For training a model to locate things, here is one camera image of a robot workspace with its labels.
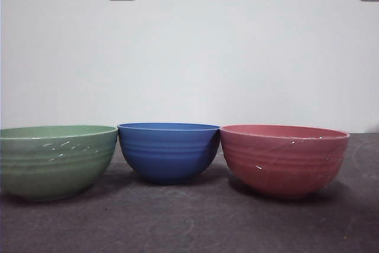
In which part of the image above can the red ribbed bowl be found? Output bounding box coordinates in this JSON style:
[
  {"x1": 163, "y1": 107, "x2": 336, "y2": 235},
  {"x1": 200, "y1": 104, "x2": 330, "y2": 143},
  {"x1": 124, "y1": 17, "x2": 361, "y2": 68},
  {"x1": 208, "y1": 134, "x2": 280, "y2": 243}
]
[{"x1": 219, "y1": 124, "x2": 350, "y2": 200}]

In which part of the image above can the green ribbed bowl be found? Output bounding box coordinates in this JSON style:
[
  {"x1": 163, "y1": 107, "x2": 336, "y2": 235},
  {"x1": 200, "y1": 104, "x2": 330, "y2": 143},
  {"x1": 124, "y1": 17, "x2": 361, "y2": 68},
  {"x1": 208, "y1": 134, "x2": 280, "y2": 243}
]
[{"x1": 0, "y1": 124, "x2": 118, "y2": 202}]

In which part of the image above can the blue ribbed bowl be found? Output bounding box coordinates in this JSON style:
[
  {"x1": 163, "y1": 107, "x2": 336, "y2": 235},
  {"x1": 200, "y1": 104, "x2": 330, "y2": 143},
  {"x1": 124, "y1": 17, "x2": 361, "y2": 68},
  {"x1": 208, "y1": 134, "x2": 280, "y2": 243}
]
[{"x1": 117, "y1": 122, "x2": 221, "y2": 185}]

